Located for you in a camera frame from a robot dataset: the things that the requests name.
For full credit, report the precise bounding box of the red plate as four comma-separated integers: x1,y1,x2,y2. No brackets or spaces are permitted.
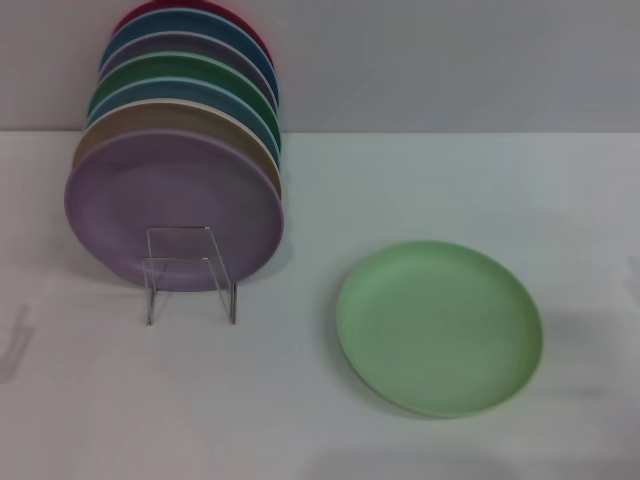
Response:
110,0,276,69

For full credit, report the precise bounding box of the dark green plate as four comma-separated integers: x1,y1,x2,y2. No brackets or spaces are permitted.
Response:
87,50,280,136

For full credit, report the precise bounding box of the grey lavender plate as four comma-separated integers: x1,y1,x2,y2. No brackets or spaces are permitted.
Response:
97,30,280,109

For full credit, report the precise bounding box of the lilac plate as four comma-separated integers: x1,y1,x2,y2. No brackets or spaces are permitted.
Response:
63,128,286,292

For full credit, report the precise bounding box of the teal plate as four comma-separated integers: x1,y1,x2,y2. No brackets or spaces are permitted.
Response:
84,75,283,156

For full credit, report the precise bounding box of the beige plate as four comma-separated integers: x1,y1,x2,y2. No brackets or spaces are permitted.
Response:
71,97,284,201

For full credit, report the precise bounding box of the light green plate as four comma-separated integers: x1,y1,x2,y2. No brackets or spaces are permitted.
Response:
334,238,544,409

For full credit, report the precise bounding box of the clear plate rack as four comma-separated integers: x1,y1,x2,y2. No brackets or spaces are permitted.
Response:
142,225,238,327

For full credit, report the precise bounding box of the blue plate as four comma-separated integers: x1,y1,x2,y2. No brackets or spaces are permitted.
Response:
98,8,279,96

